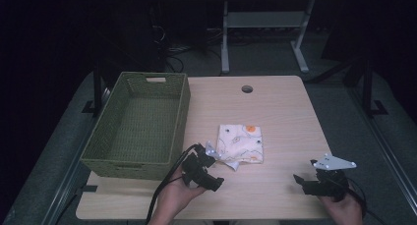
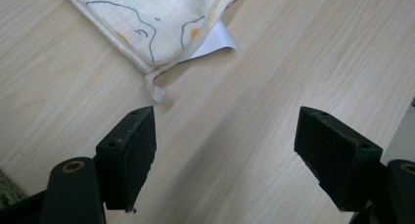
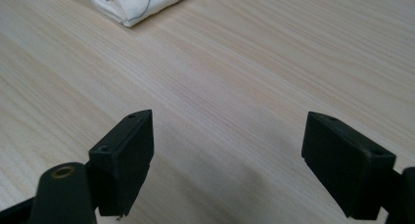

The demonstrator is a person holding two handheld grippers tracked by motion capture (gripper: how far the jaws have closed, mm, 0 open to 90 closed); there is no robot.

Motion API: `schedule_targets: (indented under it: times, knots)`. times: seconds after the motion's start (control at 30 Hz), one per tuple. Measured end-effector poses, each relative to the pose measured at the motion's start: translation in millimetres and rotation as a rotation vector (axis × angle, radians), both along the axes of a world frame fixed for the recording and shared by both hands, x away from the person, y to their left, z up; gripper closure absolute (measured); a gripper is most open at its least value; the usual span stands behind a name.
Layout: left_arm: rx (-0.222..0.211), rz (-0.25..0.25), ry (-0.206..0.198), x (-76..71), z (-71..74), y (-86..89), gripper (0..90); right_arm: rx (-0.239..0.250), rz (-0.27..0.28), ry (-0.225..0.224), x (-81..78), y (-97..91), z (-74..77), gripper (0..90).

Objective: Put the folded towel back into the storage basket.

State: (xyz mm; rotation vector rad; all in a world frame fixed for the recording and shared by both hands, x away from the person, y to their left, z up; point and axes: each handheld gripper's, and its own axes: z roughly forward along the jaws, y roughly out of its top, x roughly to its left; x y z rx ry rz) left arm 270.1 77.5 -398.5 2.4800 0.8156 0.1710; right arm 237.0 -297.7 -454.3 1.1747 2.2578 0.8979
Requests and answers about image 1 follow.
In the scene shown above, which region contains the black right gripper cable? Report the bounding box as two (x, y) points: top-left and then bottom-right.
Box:
(345, 176), (389, 225)

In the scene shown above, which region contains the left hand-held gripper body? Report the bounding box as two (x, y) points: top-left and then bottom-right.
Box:
(181, 141), (220, 188)

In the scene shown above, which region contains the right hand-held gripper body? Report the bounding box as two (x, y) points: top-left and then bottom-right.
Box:
(302, 152), (358, 203)

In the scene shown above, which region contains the green woven basket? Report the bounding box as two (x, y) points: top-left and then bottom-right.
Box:
(80, 71), (192, 182)

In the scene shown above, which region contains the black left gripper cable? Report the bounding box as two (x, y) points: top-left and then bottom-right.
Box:
(145, 142), (202, 225)

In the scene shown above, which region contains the aluminium floor rail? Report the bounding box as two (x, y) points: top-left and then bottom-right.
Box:
(347, 85), (417, 217)
(40, 86), (112, 225)

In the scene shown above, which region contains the white metal desk frame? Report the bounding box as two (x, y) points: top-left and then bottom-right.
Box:
(220, 0), (317, 75)

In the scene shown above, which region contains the person's right hand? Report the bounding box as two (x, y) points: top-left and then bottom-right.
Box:
(318, 185), (366, 225)

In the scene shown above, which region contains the white patterned cloth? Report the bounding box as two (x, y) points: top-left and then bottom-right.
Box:
(206, 123), (266, 172)

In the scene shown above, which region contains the person's left hand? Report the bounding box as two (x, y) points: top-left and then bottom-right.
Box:
(156, 166), (209, 221)

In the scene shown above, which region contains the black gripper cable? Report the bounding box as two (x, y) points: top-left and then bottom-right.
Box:
(145, 142), (202, 225)
(345, 176), (389, 225)

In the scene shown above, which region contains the black metal stand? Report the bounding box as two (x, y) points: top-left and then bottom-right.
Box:
(360, 56), (389, 119)
(81, 59), (107, 119)

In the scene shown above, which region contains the bundle of floor cables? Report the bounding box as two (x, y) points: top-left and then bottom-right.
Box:
(149, 20), (227, 74)

